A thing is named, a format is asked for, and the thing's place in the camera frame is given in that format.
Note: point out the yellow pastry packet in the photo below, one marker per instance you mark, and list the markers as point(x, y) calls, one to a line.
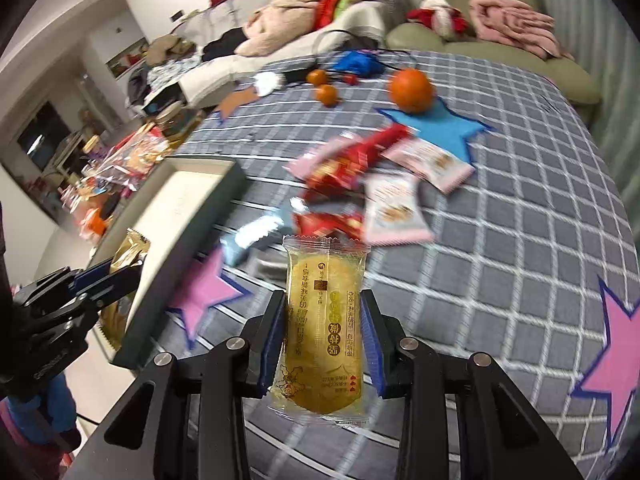
point(320, 370)

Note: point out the pink folded blanket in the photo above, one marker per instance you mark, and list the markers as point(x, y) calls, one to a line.
point(515, 23)

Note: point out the blue crumpled bag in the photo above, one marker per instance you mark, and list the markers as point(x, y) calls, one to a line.
point(362, 64)

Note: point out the beige fluffy coat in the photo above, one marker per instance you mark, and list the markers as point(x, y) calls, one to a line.
point(273, 26)

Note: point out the white sofa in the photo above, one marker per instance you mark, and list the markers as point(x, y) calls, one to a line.
point(202, 84)

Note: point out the pink cranberry cookie packet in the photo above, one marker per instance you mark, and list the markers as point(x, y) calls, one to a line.
point(430, 163)
point(392, 214)

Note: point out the pink cranberry cookie packet back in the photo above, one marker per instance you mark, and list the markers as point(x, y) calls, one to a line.
point(430, 163)

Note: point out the pile of snack bags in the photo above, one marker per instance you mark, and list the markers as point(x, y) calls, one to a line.
point(111, 177)

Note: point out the grid pattern grey tablecloth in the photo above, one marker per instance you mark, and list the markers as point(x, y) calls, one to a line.
point(514, 269)

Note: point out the large orange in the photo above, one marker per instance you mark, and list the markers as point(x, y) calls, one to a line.
point(411, 90)

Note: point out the gold snack packet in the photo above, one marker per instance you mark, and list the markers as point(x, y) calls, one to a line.
point(114, 318)

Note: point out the light blue snack packet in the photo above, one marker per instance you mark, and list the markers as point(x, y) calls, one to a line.
point(266, 230)

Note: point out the red snack packet low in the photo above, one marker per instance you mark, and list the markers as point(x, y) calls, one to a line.
point(325, 224)

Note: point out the green armchair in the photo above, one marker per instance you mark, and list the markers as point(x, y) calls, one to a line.
point(574, 82)

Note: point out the white crumpled tissue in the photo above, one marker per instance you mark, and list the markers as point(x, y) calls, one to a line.
point(268, 82)

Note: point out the pink cranberry cookie packet front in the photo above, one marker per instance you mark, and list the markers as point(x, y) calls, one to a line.
point(392, 214)

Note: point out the pink felt star near tray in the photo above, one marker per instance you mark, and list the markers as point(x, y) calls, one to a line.
point(202, 287)

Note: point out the small tangerine far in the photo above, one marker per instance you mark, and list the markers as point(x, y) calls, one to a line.
point(317, 77)

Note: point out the dark green tray box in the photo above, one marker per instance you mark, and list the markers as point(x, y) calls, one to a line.
point(175, 208)

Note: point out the small tangerine near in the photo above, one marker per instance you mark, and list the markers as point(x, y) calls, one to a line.
point(327, 95)

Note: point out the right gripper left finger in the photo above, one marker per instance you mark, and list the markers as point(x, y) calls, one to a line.
point(264, 336)

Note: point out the pink felt star right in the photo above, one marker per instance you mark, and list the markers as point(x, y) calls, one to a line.
point(613, 375)

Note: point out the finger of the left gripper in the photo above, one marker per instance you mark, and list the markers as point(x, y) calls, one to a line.
point(113, 287)
point(86, 278)

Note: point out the small red cherry tomato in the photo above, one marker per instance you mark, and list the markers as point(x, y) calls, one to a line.
point(351, 79)

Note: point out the long red snack packet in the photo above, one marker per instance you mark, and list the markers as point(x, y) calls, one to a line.
point(375, 144)

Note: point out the red chinese snack packet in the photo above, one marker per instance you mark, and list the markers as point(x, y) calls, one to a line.
point(335, 177)

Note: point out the blue felt star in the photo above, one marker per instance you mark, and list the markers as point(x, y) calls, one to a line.
point(441, 126)

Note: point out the plain pink snack packet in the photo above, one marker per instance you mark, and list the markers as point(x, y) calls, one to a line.
point(302, 167)

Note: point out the small tangerine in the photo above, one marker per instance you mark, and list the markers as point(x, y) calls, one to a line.
point(327, 95)
point(317, 77)

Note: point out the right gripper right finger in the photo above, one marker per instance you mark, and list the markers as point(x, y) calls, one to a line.
point(388, 368)

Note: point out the red white plush toy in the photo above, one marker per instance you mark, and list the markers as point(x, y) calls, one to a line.
point(444, 20)

